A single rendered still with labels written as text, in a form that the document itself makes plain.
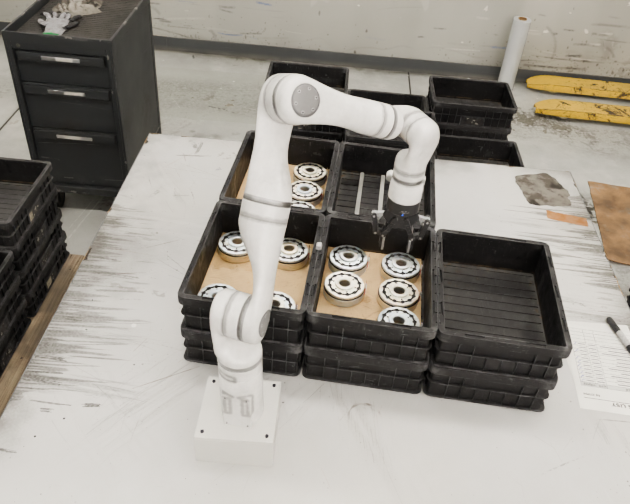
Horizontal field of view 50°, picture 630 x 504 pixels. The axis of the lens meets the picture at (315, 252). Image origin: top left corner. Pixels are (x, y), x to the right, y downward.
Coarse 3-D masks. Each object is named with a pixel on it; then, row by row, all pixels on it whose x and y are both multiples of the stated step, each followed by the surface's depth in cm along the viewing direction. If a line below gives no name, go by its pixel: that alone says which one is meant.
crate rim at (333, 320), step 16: (320, 240) 173; (432, 240) 176; (320, 256) 170; (432, 256) 171; (432, 272) 166; (432, 288) 161; (432, 304) 157; (320, 320) 152; (336, 320) 151; (352, 320) 151; (368, 320) 151; (432, 320) 153; (416, 336) 151; (432, 336) 151
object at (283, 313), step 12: (216, 204) 182; (228, 204) 183; (240, 204) 183; (216, 216) 179; (324, 216) 181; (204, 240) 170; (312, 252) 169; (192, 264) 162; (312, 264) 165; (312, 276) 162; (180, 288) 155; (180, 300) 154; (192, 300) 153; (204, 300) 153; (276, 312) 152; (288, 312) 152; (300, 312) 152
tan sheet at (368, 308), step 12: (372, 252) 186; (372, 264) 182; (420, 264) 184; (324, 276) 177; (360, 276) 178; (372, 276) 178; (420, 276) 180; (372, 288) 175; (420, 288) 176; (324, 300) 170; (372, 300) 171; (420, 300) 172; (324, 312) 167; (336, 312) 167; (348, 312) 167; (360, 312) 167; (372, 312) 168; (420, 312) 169; (420, 324) 166
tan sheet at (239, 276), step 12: (216, 252) 182; (216, 264) 178; (228, 264) 178; (240, 264) 179; (216, 276) 174; (228, 276) 175; (240, 276) 175; (252, 276) 175; (276, 276) 176; (288, 276) 176; (300, 276) 176; (240, 288) 171; (252, 288) 172; (276, 288) 172; (288, 288) 173; (300, 288) 173; (300, 300) 169
